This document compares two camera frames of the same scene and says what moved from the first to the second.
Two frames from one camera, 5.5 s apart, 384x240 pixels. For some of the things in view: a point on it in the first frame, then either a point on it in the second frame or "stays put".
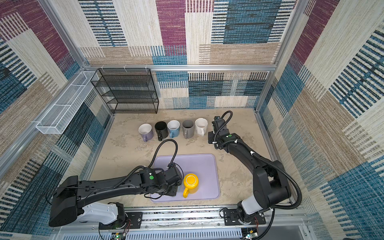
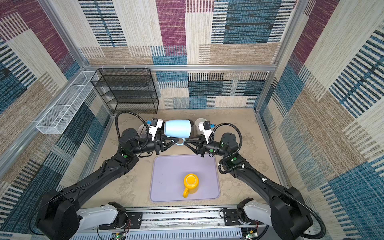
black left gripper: [175, 190] → [160, 145]
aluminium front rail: [201, 224] stays put
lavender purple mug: [145, 130] stays put
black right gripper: [210, 137] → [201, 146]
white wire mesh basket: [55, 121] stays put
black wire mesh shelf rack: [127, 90] stays put
